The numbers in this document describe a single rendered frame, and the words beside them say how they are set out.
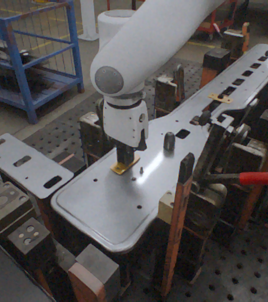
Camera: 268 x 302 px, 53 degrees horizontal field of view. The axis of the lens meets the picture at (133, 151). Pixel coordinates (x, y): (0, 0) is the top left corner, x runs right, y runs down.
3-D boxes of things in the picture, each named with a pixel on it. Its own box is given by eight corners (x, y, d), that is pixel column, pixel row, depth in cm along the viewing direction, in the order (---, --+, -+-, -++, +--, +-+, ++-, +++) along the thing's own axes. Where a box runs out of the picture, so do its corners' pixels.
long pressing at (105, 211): (253, 42, 143) (254, 39, 142) (298, 52, 132) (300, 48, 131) (43, 203, 59) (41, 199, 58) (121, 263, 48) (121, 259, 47)
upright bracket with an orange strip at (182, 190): (164, 292, 72) (189, 150, 40) (169, 296, 71) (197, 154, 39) (158, 302, 70) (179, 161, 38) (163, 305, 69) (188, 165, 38)
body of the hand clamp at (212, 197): (180, 256, 80) (199, 173, 57) (201, 271, 77) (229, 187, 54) (170, 272, 76) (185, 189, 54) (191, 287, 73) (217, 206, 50)
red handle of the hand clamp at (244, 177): (196, 169, 56) (276, 165, 44) (200, 178, 57) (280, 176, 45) (186, 180, 53) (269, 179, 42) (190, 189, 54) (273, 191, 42)
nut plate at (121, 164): (130, 151, 70) (130, 147, 70) (141, 156, 69) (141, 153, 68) (108, 168, 65) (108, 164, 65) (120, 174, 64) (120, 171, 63)
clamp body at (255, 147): (209, 216, 91) (236, 126, 68) (242, 234, 86) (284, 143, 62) (197, 235, 86) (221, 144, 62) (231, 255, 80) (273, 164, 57)
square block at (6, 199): (45, 265, 78) (8, 179, 55) (63, 282, 74) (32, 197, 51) (21, 287, 73) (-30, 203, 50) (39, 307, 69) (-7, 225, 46)
